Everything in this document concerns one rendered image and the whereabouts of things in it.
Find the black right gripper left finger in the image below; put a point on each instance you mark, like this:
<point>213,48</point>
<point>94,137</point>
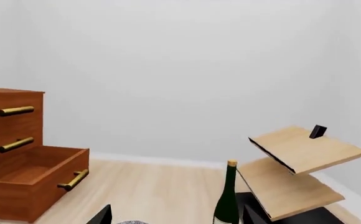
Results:
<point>103,216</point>

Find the green wine bottle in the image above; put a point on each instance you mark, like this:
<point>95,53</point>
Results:
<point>227,198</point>

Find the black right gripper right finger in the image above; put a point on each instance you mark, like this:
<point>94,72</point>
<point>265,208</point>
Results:
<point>251,217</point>

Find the black shelf base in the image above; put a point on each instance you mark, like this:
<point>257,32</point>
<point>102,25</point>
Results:
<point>311,215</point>

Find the brown wooden cabinet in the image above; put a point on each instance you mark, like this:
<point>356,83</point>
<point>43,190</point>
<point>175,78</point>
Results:
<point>9,130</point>

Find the open brown wooden drawer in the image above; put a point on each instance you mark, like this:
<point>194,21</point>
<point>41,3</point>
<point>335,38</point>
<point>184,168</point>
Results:
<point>28,193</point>

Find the grey speckled object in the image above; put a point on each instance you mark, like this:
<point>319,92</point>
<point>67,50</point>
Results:
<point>131,222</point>

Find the small black block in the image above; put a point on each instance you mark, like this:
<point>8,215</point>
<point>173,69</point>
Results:
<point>317,132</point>

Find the light wooden shelf board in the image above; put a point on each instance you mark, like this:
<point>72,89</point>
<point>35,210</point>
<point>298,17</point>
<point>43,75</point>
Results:
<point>289,189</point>
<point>308,149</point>

